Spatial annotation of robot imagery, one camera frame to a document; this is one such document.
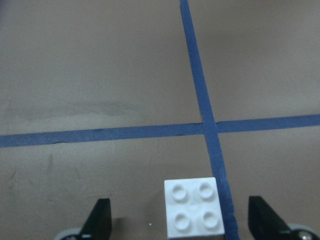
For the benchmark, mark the white block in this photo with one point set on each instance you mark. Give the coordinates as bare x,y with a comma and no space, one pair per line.
193,208

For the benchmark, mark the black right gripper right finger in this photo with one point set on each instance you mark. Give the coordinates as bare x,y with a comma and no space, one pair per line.
264,223

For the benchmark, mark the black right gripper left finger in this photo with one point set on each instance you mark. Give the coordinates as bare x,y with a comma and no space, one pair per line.
98,223

